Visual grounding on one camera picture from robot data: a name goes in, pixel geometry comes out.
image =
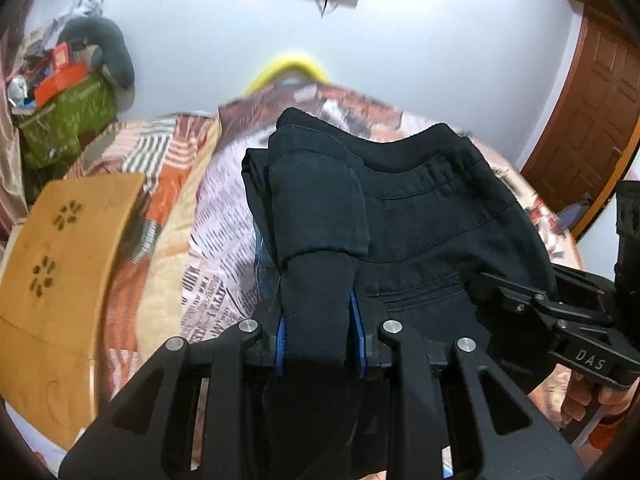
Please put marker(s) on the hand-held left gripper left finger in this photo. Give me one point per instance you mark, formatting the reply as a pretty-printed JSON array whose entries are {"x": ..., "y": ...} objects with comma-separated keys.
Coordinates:
[{"x": 280, "y": 342}]

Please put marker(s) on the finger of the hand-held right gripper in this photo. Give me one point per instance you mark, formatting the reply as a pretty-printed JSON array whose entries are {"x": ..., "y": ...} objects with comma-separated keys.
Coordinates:
[{"x": 510, "y": 292}]

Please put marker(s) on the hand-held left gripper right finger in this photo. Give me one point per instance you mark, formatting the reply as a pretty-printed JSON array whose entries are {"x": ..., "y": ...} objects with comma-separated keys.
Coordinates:
[{"x": 358, "y": 345}]

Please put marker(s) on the black pants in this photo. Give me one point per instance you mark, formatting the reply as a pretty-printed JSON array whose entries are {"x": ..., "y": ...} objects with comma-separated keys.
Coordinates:
[{"x": 425, "y": 210}]

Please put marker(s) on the person's right hand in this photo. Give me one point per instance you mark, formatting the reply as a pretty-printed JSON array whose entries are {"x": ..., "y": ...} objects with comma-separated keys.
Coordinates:
[{"x": 575, "y": 402}]

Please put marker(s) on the blue jeans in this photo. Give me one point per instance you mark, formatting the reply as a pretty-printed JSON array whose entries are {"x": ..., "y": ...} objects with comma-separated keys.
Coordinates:
[{"x": 265, "y": 270}]

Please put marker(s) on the blue bag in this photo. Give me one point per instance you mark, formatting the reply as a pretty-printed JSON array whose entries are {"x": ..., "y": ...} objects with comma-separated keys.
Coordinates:
[{"x": 572, "y": 217}]

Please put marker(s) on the printed blanket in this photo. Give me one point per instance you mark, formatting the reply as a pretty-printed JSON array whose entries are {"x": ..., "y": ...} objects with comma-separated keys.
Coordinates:
[{"x": 220, "y": 220}]

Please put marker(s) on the brown wooden door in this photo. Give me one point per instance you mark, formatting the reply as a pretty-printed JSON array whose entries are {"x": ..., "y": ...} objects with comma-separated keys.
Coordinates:
[{"x": 590, "y": 110}]

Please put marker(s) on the wooden lap table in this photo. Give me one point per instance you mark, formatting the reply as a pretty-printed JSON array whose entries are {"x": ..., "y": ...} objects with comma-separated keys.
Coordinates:
[{"x": 65, "y": 270}]

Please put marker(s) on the yellow pillow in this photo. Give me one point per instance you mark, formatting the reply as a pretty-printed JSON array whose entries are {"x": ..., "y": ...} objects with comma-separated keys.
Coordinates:
[{"x": 290, "y": 62}]

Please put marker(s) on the green bag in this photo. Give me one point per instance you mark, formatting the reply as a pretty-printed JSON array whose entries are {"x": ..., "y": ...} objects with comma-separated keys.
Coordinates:
[{"x": 70, "y": 115}]

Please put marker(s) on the pink striped curtain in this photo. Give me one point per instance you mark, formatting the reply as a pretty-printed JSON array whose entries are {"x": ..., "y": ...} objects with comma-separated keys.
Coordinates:
[{"x": 10, "y": 135}]

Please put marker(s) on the orange box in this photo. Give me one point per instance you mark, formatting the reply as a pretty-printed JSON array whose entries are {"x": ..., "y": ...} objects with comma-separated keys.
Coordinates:
[{"x": 62, "y": 80}]

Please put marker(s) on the grey neck pillow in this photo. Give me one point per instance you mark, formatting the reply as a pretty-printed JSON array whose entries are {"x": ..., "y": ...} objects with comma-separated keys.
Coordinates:
[{"x": 112, "y": 45}]

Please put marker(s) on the crumpled white cloth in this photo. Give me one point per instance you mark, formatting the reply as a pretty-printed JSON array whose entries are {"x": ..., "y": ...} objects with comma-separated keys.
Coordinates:
[{"x": 85, "y": 5}]

